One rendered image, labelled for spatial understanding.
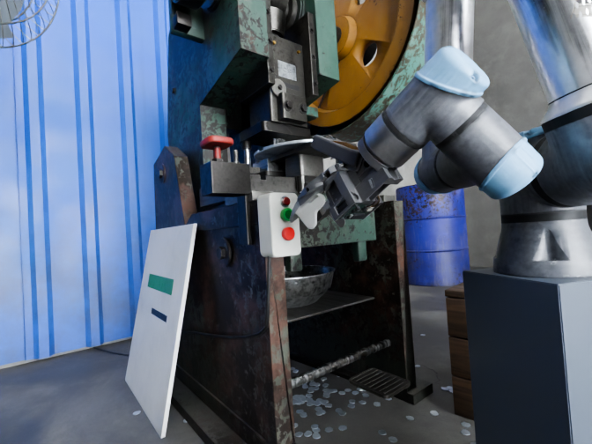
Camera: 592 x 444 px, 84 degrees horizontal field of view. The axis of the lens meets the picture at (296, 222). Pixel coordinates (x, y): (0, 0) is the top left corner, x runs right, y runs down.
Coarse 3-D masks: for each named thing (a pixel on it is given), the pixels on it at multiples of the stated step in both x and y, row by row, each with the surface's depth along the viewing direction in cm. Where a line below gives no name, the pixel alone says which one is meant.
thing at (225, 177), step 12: (204, 168) 71; (216, 168) 69; (228, 168) 71; (240, 168) 73; (204, 180) 72; (216, 180) 69; (228, 180) 71; (240, 180) 73; (204, 192) 72; (216, 192) 69; (228, 192) 71; (240, 192) 73; (240, 204) 76; (240, 216) 76; (240, 228) 77; (240, 240) 77
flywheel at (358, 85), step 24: (336, 0) 137; (384, 0) 119; (408, 0) 107; (336, 24) 133; (360, 24) 128; (384, 24) 119; (408, 24) 108; (360, 48) 128; (384, 48) 119; (360, 72) 128; (384, 72) 116; (336, 96) 139; (360, 96) 124; (312, 120) 146; (336, 120) 135
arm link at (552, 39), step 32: (512, 0) 43; (544, 0) 40; (576, 0) 38; (544, 32) 41; (576, 32) 39; (544, 64) 42; (576, 64) 39; (576, 96) 40; (544, 128) 44; (576, 128) 40; (544, 160) 46; (576, 160) 41; (544, 192) 48; (576, 192) 43
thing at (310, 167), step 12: (276, 156) 100; (288, 156) 97; (300, 156) 95; (312, 156) 97; (324, 156) 100; (288, 168) 99; (300, 168) 95; (312, 168) 97; (300, 180) 95; (312, 180) 97; (324, 192) 100
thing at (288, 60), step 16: (288, 48) 107; (288, 64) 106; (288, 80) 106; (272, 96) 102; (288, 96) 102; (304, 96) 110; (256, 112) 107; (272, 112) 101; (288, 112) 101; (304, 112) 105
